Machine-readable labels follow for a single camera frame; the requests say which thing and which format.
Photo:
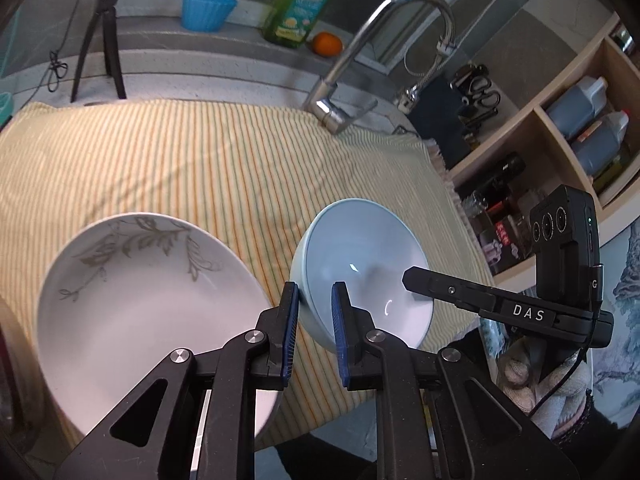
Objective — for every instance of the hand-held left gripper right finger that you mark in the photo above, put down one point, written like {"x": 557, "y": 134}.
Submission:
{"x": 340, "y": 340}

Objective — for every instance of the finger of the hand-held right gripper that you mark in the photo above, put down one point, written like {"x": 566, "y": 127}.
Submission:
{"x": 450, "y": 290}

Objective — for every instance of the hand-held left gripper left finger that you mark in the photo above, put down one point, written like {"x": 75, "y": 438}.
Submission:
{"x": 289, "y": 340}

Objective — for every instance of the pale blue bowl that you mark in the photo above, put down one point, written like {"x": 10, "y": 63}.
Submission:
{"x": 360, "y": 250}

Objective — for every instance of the person's right forearm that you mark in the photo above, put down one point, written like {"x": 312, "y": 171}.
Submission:
{"x": 595, "y": 420}

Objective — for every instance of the person's right hand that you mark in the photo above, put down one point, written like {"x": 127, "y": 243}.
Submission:
{"x": 517, "y": 370}

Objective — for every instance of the red label can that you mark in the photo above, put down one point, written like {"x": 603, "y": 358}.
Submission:
{"x": 505, "y": 237}

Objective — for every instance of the printed blanket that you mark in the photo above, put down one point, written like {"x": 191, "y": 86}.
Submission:
{"x": 620, "y": 310}

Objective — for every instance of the yellow oil bottle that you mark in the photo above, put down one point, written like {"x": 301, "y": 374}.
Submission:
{"x": 617, "y": 170}

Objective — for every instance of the black bottle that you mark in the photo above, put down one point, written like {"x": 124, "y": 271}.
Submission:
{"x": 500, "y": 170}

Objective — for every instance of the grey cap sauce bottle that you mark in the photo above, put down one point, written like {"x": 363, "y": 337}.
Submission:
{"x": 597, "y": 147}

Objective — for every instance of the wooden shelf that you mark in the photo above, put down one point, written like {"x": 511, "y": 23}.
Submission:
{"x": 480, "y": 161}

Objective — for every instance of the grey leaf print plate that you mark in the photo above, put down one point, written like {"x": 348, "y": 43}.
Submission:
{"x": 150, "y": 320}

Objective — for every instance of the dark sauce bottle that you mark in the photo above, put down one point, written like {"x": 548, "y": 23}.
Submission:
{"x": 575, "y": 110}

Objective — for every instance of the black knife block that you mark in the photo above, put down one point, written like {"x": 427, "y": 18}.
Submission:
{"x": 440, "y": 125}

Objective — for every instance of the black scissors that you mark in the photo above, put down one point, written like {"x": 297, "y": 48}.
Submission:
{"x": 484, "y": 92}

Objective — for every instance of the yellow striped cloth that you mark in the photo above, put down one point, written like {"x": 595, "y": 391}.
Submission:
{"x": 200, "y": 160}

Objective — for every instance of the chrome faucet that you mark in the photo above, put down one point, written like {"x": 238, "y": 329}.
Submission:
{"x": 330, "y": 110}

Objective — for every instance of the orange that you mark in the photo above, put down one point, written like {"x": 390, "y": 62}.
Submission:
{"x": 327, "y": 44}

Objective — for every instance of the stainless steel bowl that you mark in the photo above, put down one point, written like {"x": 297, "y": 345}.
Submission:
{"x": 12, "y": 385}

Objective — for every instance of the green dish soap bottle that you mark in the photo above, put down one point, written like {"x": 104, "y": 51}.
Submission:
{"x": 300, "y": 5}

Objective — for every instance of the blue ribbed cup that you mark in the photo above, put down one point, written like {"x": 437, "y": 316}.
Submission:
{"x": 205, "y": 12}

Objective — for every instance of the black tripod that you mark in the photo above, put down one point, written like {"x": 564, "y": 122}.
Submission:
{"x": 106, "y": 10}

